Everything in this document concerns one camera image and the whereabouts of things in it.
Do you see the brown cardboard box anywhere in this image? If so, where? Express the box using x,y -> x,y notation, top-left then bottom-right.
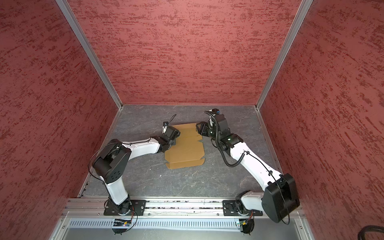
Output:
165,123 -> 205,170

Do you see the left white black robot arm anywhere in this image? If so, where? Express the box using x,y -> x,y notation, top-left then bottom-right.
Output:
92,126 -> 181,216

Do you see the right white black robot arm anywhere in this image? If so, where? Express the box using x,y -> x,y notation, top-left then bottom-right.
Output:
196,109 -> 300,223

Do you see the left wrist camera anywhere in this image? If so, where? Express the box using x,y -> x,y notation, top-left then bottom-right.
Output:
162,121 -> 169,134

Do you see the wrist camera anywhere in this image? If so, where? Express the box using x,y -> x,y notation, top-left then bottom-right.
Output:
162,121 -> 169,134
208,109 -> 221,122

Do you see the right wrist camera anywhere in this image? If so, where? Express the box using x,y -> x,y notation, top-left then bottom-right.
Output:
208,109 -> 221,122

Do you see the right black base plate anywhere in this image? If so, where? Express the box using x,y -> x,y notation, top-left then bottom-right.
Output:
222,200 -> 263,217

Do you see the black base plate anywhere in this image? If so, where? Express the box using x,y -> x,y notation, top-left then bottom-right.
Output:
104,199 -> 147,216
222,200 -> 263,217

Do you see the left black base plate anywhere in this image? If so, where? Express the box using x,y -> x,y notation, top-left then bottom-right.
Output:
104,199 -> 147,216

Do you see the white slotted cable duct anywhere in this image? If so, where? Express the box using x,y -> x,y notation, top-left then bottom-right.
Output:
68,218 -> 240,231

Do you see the right controller board with wires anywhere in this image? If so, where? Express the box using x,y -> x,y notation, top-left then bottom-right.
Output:
239,212 -> 255,235

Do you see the controller board with wires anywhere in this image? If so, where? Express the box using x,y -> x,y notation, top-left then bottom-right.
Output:
239,212 -> 255,235
112,210 -> 138,235

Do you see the left controller board with wires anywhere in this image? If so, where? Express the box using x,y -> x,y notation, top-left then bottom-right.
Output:
112,210 -> 138,235

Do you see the aluminium front rail frame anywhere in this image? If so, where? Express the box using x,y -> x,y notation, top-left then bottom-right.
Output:
47,197 -> 316,240

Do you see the right aluminium corner post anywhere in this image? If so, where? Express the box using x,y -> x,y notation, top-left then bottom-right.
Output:
256,0 -> 313,112

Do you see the aluminium corner post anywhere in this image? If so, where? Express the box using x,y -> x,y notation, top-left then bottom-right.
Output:
256,0 -> 313,112
56,0 -> 124,110

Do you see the left aluminium corner post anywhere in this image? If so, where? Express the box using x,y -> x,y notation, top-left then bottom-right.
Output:
56,0 -> 124,110

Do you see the black cable bundle corner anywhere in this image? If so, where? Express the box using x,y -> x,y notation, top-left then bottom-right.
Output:
357,225 -> 384,240

